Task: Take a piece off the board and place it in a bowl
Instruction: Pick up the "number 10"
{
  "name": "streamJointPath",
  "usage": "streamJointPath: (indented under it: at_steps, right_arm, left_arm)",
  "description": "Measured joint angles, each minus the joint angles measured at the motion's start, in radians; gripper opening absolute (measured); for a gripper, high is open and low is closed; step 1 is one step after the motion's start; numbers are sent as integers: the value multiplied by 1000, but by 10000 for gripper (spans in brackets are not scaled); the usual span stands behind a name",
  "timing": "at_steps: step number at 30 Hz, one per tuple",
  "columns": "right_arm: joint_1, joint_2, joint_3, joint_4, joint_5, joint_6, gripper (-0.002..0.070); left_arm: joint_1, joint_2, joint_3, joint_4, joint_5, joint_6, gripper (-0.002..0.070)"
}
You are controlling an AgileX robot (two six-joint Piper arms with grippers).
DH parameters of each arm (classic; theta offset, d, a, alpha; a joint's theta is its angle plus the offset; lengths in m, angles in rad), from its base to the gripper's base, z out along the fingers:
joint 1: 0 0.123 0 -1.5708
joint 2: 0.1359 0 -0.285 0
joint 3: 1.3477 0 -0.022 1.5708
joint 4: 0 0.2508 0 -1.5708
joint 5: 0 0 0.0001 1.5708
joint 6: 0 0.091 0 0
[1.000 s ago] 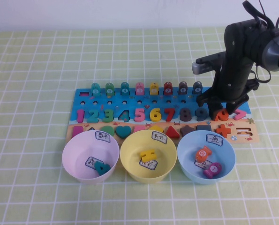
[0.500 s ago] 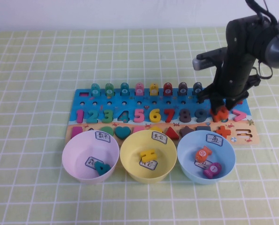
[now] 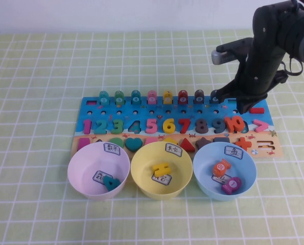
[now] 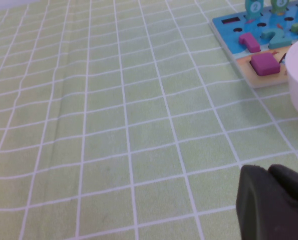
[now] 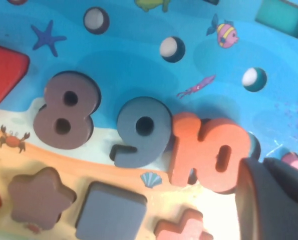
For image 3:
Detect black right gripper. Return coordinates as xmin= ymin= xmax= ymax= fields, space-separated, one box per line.
xmin=213 ymin=42 xmax=287 ymax=114

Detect orange number ten piece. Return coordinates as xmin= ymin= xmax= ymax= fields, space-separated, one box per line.
xmin=224 ymin=115 xmax=245 ymax=134

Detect pink greater-than sign piece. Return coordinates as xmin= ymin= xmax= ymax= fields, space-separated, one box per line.
xmin=252 ymin=119 xmax=269 ymax=133

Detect slate number nine piece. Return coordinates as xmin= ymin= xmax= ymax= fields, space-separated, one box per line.
xmin=213 ymin=119 xmax=228 ymax=135

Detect orange plus sign piece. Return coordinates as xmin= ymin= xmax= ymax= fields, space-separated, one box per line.
xmin=237 ymin=137 xmax=252 ymax=151

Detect brown number eight piece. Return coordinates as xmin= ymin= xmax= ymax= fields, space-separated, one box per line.
xmin=195 ymin=119 xmax=209 ymax=135

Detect blue number puzzle board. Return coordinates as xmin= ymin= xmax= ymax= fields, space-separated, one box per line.
xmin=70 ymin=96 xmax=284 ymax=159

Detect red number seven piece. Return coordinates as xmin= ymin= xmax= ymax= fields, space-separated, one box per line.
xmin=177 ymin=118 xmax=192 ymax=134

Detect light blue plastic bowl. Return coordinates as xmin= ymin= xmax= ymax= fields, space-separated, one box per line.
xmin=193 ymin=142 xmax=258 ymax=202

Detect orange fish piece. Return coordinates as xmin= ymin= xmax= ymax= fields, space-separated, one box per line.
xmin=212 ymin=158 xmax=230 ymax=176

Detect yellow number six piece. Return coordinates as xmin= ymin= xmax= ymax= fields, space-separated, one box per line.
xmin=162 ymin=118 xmax=177 ymax=134

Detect purple fish piece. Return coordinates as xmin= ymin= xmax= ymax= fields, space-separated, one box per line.
xmin=220 ymin=177 xmax=242 ymax=194

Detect pink number five piece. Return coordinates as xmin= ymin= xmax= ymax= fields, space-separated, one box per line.
xmin=146 ymin=118 xmax=159 ymax=134

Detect yellow not-equal sign piece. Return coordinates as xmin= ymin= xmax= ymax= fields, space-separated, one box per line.
xmin=151 ymin=162 xmax=172 ymax=178

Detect yellow plastic bowl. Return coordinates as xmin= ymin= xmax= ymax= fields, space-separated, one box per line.
xmin=130 ymin=141 xmax=194 ymax=200

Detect green number three piece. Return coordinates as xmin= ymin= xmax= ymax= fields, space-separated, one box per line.
xmin=111 ymin=119 xmax=124 ymax=135

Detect teal number two piece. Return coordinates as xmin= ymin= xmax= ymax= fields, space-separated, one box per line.
xmin=94 ymin=119 xmax=109 ymax=135

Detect teal number four piece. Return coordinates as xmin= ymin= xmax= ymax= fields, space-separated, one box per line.
xmin=102 ymin=175 xmax=121 ymax=191

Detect pink plastic bowl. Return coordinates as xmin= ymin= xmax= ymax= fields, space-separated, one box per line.
xmin=67 ymin=142 xmax=130 ymax=202

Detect slate fish peg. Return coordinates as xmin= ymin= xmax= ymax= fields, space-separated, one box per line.
xmin=209 ymin=89 xmax=221 ymax=104

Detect brown fish peg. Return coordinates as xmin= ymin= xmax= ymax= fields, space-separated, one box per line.
xmin=194 ymin=89 xmax=205 ymax=105

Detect brown star shape block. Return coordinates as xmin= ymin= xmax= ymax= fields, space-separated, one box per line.
xmin=195 ymin=137 xmax=211 ymax=149

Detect red fish peg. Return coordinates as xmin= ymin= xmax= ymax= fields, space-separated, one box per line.
xmin=178 ymin=89 xmax=189 ymax=105

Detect red triangle shape block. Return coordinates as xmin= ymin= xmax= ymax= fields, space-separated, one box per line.
xmin=179 ymin=137 xmax=196 ymax=152

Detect yellow fish peg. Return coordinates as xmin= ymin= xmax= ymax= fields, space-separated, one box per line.
xmin=162 ymin=89 xmax=173 ymax=105

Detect pink fish peg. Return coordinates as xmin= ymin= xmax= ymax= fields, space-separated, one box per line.
xmin=147 ymin=90 xmax=158 ymax=105

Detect dark teal fish peg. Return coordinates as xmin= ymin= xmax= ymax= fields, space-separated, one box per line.
xmin=131 ymin=89 xmax=142 ymax=105

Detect teal heart shape block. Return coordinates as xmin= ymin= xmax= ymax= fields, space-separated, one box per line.
xmin=125 ymin=137 xmax=143 ymax=153

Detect green fish peg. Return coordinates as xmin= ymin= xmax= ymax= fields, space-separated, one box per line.
xmin=114 ymin=90 xmax=125 ymax=105

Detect green round shape block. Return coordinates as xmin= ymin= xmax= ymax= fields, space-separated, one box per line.
xmin=109 ymin=137 xmax=125 ymax=149

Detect light teal fish peg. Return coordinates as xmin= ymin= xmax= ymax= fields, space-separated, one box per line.
xmin=99 ymin=90 xmax=110 ymax=105

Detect magenta shape block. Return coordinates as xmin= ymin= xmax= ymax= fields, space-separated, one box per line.
xmin=79 ymin=137 xmax=91 ymax=152

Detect green checkered tablecloth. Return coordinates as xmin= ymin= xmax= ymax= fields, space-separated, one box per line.
xmin=0 ymin=28 xmax=304 ymax=245

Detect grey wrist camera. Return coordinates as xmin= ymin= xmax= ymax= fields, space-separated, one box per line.
xmin=211 ymin=37 xmax=253 ymax=65

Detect thin black cable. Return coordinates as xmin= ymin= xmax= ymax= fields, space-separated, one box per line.
xmin=280 ymin=54 xmax=303 ymax=76

